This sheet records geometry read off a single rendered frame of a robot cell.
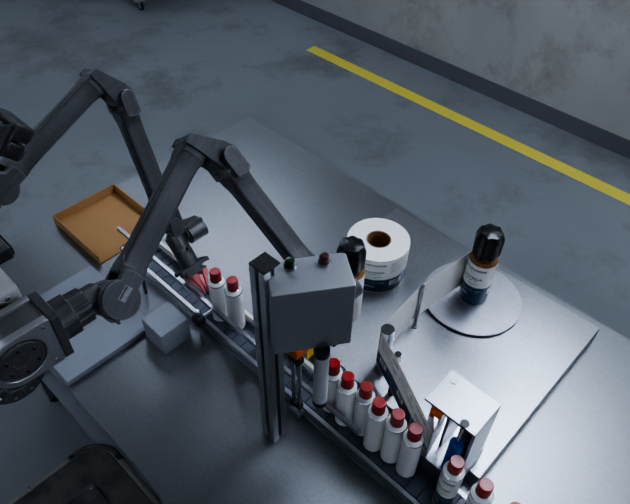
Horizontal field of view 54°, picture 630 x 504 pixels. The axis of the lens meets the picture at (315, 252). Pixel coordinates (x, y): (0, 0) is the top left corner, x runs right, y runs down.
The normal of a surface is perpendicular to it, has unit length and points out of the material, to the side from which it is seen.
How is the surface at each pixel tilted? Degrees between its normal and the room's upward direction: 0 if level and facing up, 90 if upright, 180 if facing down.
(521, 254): 0
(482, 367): 0
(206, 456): 0
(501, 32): 90
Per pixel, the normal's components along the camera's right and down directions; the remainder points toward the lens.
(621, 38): -0.70, 0.50
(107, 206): 0.01, -0.71
